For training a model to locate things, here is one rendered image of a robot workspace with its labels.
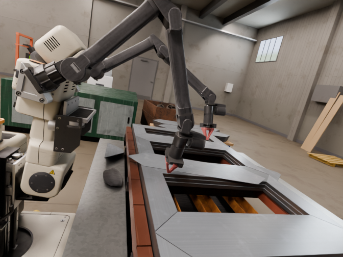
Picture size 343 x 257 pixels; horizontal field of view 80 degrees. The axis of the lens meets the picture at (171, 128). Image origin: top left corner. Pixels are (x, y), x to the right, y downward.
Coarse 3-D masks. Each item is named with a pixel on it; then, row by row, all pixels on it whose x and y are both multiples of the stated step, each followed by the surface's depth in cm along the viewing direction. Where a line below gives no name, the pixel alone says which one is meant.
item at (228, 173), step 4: (216, 164) 116; (220, 168) 111; (224, 168) 112; (228, 168) 113; (224, 172) 106; (228, 172) 107; (232, 172) 109; (228, 176) 102; (232, 176) 103; (236, 176) 104; (232, 180) 99; (236, 180) 100; (240, 180) 101
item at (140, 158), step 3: (138, 153) 107; (141, 153) 108; (144, 153) 109; (135, 156) 103; (138, 156) 104; (141, 156) 105; (144, 156) 106; (135, 159) 99; (138, 159) 100; (141, 159) 101; (144, 159) 102; (138, 162) 97; (141, 162) 97; (144, 162) 98
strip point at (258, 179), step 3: (246, 171) 114; (249, 171) 115; (249, 174) 111; (252, 174) 112; (255, 174) 112; (252, 177) 107; (255, 177) 108; (258, 177) 109; (261, 177) 110; (255, 180) 105; (258, 180) 106; (261, 180) 106; (258, 183) 102
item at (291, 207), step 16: (160, 144) 135; (176, 176) 93; (192, 176) 95; (208, 176) 97; (144, 192) 77; (272, 192) 100; (288, 208) 90; (288, 256) 57; (304, 256) 58; (320, 256) 60; (336, 256) 62
